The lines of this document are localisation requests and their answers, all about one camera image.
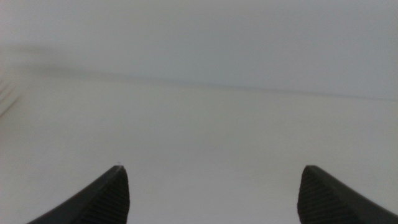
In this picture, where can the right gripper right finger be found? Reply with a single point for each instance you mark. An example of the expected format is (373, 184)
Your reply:
(326, 202)

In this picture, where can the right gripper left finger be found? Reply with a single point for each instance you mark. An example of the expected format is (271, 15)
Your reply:
(105, 202)

